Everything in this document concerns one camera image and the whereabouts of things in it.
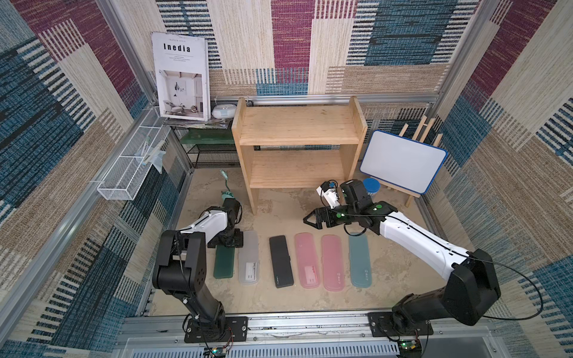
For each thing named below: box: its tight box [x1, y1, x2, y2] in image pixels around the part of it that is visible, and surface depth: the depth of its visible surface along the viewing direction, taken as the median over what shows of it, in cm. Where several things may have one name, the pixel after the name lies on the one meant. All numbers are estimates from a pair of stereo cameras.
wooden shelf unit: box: [231, 96, 368, 215], surface depth 79 cm
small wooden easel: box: [369, 115, 443, 208], surface depth 93 cm
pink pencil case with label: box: [294, 231, 321, 289], surface depth 89 cm
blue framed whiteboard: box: [359, 129, 449, 195], surface depth 96 cm
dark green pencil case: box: [213, 244, 236, 279], surface depth 89 cm
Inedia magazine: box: [151, 31, 212, 122], surface depth 79 cm
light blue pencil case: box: [349, 232, 373, 288], surface depth 89 cm
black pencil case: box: [269, 234, 294, 289], surface depth 88 cm
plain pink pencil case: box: [321, 234, 346, 293], surface depth 90 cm
